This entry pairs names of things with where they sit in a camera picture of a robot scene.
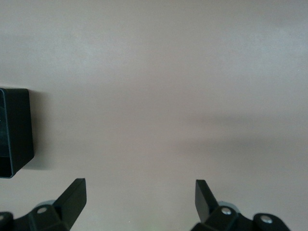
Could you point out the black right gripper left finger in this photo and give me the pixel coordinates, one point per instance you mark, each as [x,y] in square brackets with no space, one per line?
[67,207]

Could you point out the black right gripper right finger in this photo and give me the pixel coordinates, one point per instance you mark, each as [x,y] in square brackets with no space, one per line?
[207,207]

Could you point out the black plastic box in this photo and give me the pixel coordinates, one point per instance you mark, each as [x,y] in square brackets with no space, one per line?
[20,130]

